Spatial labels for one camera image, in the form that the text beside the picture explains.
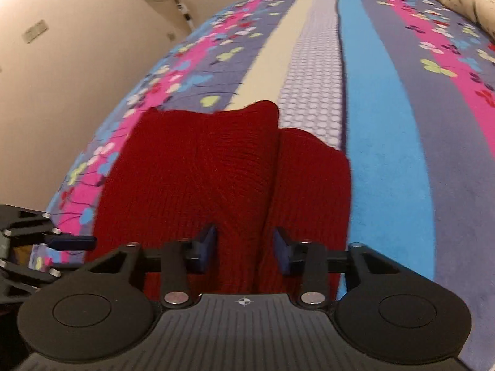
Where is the wall switch plate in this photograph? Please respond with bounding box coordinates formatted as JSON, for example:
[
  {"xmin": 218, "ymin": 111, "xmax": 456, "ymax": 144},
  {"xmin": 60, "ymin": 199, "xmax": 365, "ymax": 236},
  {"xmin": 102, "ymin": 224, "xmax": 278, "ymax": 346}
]
[{"xmin": 22, "ymin": 19, "xmax": 50, "ymax": 44}]

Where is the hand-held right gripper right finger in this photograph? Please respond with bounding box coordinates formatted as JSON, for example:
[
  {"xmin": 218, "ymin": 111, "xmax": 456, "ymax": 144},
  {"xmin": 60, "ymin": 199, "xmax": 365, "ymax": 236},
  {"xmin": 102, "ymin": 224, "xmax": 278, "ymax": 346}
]
[{"xmin": 272, "ymin": 226, "xmax": 403, "ymax": 310}]

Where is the red knitted sweater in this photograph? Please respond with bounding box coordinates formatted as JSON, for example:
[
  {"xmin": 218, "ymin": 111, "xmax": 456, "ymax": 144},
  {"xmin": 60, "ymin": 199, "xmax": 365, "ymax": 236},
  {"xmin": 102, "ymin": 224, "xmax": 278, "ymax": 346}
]
[{"xmin": 85, "ymin": 100, "xmax": 353, "ymax": 303}]

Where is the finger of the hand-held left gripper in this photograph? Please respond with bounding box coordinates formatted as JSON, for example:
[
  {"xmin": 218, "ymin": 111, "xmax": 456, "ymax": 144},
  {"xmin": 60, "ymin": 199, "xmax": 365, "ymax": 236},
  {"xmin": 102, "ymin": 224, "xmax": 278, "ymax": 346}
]
[
  {"xmin": 0, "ymin": 257, "xmax": 63, "ymax": 304},
  {"xmin": 0, "ymin": 204, "xmax": 98, "ymax": 258}
]

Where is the floral striped printed blanket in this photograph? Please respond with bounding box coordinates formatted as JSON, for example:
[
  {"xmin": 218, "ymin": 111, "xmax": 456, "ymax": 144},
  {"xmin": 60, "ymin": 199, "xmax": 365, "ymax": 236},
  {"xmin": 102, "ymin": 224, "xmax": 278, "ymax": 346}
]
[{"xmin": 30, "ymin": 0, "xmax": 495, "ymax": 371}]

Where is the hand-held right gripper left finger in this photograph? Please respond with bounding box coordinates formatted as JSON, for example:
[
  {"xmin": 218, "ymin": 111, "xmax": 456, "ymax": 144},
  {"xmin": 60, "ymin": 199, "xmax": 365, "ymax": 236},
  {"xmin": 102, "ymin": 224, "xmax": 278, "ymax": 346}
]
[{"xmin": 84, "ymin": 224, "xmax": 218, "ymax": 310}]

